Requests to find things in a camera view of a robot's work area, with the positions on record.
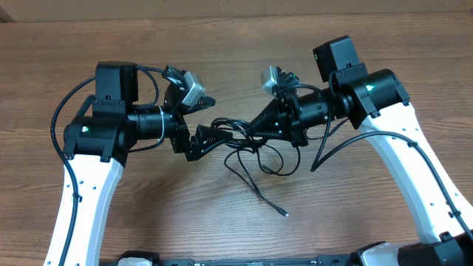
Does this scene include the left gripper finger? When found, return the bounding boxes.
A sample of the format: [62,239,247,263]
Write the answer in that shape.
[183,95,216,115]
[186,125,233,162]

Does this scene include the black USB cable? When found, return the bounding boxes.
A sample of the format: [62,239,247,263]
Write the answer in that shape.
[210,117,302,218]

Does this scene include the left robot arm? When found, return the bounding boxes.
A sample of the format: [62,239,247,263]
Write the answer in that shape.
[44,61,232,265]

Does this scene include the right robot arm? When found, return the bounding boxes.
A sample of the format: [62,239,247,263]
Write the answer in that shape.
[248,36,472,265]

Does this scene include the black right camera cable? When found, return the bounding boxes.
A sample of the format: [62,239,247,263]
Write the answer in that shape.
[291,83,473,245]

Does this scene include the black camera cable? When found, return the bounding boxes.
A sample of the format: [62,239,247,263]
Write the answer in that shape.
[291,83,473,245]
[50,65,166,266]

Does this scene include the black left camera cable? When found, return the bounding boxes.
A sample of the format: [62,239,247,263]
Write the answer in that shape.
[50,65,166,266]

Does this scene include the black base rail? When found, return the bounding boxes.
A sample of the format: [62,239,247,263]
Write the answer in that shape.
[99,240,404,266]

